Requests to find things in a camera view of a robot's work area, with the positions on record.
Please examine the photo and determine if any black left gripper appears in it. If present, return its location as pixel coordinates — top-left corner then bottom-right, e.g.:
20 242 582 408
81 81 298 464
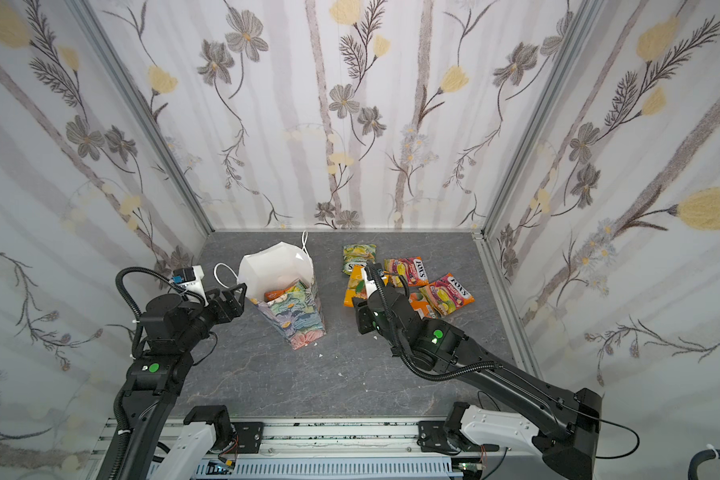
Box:
174 282 247 353

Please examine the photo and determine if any yellow mango snack bag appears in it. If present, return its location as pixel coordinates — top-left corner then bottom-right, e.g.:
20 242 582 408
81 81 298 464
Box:
343 265 368 307

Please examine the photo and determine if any orange snack bag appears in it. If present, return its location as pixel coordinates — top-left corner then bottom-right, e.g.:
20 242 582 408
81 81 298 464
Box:
265 286 293 302

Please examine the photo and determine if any small orange snack packet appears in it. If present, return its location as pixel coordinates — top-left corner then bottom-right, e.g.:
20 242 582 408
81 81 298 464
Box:
408 291 440 318

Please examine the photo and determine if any floral paper gift bag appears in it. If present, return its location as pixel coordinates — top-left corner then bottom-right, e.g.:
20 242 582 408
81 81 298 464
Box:
213 231 326 350

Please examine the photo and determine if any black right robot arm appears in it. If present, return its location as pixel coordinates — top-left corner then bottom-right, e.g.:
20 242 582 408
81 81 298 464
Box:
352 287 617 479

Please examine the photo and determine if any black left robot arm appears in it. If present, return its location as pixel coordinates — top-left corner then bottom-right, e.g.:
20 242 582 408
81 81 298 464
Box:
97 266 247 479

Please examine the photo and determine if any green Fox's spring tea bag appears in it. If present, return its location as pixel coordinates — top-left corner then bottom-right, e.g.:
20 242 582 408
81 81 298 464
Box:
342 244 377 275

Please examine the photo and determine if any Fox's fruits candy bag far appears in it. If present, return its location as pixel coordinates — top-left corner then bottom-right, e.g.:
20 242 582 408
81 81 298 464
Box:
383 257 429 287

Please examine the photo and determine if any fox's fruits candy bag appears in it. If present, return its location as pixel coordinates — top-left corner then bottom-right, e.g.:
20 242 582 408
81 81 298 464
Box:
419 273 475 317
383 257 429 287

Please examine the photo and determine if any Fox's fruits candy bag near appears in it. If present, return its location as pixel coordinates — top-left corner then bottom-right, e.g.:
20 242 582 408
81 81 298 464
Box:
419 273 475 317

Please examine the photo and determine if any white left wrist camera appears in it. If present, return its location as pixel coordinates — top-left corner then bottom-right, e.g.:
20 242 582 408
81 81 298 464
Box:
170 265 206 302

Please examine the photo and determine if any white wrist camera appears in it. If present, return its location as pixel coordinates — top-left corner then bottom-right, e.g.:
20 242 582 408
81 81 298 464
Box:
361 263 389 299
170 265 206 302

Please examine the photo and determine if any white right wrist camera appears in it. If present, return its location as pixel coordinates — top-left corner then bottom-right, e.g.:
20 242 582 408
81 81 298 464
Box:
361 263 389 299

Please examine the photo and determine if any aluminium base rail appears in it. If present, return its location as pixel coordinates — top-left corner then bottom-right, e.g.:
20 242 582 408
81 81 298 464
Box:
89 416 544 480

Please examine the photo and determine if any black cable bottom right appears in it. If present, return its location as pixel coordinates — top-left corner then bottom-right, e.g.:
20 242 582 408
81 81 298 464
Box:
686 443 720 480

